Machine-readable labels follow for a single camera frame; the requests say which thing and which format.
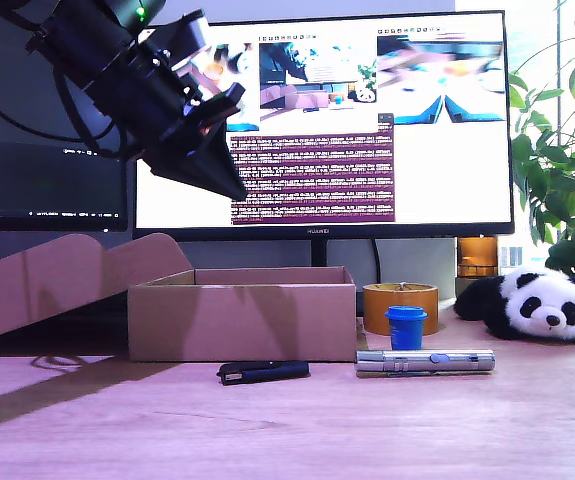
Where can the black monitor stand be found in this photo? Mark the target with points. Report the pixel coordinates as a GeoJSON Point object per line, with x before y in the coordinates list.
{"type": "Point", "coordinates": [318, 252]}

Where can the black Huawei monitor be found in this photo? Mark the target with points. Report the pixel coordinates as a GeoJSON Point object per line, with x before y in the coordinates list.
{"type": "Point", "coordinates": [442, 175]}

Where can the amber glass jar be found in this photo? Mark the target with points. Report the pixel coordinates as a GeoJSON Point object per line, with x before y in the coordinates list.
{"type": "Point", "coordinates": [477, 257]}

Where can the small blue cup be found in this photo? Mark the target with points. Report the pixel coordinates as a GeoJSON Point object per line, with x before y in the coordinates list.
{"type": "Point", "coordinates": [406, 330]}

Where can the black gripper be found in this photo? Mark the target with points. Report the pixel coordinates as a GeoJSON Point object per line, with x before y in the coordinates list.
{"type": "Point", "coordinates": [157, 105]}

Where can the panda plush toy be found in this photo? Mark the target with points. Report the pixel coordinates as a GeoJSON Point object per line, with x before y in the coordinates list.
{"type": "Point", "coordinates": [542, 305]}

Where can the green leafy plant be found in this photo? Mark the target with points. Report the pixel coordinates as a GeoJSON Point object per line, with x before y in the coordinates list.
{"type": "Point", "coordinates": [552, 170]}

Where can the silver metal flashlight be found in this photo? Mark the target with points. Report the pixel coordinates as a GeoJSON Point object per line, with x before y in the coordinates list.
{"type": "Point", "coordinates": [417, 361]}

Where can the open cardboard box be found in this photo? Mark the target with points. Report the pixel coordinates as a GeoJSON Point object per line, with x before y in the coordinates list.
{"type": "Point", "coordinates": [267, 325]}

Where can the dark computer monitor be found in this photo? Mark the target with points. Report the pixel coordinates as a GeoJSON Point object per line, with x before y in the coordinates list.
{"type": "Point", "coordinates": [17, 185]}

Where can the yellow tape roll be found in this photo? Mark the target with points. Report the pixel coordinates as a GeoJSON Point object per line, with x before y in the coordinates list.
{"type": "Point", "coordinates": [376, 315]}

